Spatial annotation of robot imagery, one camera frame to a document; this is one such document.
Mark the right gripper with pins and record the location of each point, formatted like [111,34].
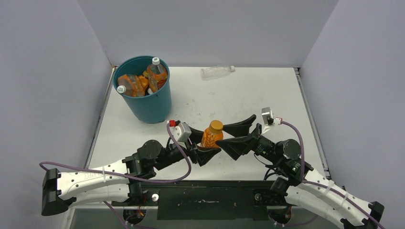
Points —
[242,143]

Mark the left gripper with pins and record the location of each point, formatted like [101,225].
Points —
[197,152]

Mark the orange juice bottle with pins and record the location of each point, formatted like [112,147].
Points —
[212,134]
[144,83]

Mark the clear crushed bottle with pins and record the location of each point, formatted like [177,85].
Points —
[216,72]

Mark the large orange tea bottle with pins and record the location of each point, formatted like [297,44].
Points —
[158,74]

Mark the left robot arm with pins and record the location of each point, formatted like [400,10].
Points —
[119,181]

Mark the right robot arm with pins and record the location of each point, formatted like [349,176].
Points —
[302,185]

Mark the teal plastic bin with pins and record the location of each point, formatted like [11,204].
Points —
[153,107]

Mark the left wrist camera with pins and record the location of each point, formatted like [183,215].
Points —
[179,130]

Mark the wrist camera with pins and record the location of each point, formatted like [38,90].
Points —
[269,120]
[179,130]

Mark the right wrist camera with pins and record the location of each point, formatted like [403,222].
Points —
[269,120]

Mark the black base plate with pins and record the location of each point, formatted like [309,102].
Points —
[208,200]

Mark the aluminium frame rail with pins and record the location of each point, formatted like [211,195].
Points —
[313,125]

